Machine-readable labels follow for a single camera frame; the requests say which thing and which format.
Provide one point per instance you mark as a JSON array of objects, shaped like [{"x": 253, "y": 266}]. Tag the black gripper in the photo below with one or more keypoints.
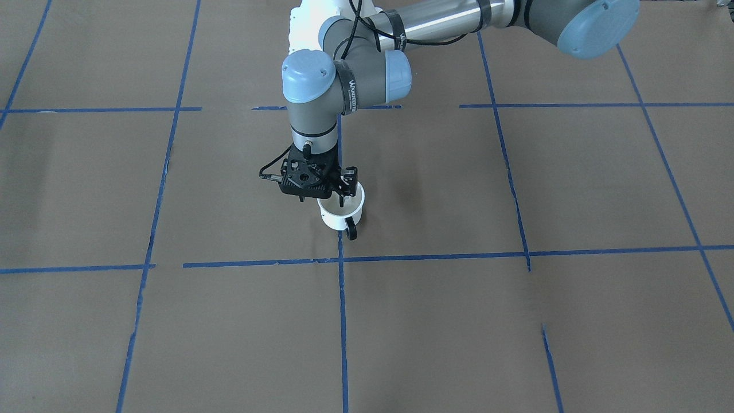
[{"x": 348, "y": 179}]

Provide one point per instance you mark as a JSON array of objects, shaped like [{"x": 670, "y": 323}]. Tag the white mug black handle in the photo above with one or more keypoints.
[{"x": 343, "y": 217}]

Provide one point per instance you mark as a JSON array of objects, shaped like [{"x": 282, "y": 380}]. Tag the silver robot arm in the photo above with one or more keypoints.
[{"x": 580, "y": 29}]

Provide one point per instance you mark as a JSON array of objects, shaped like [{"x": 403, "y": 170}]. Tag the white pedestal column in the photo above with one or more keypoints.
[{"x": 309, "y": 23}]

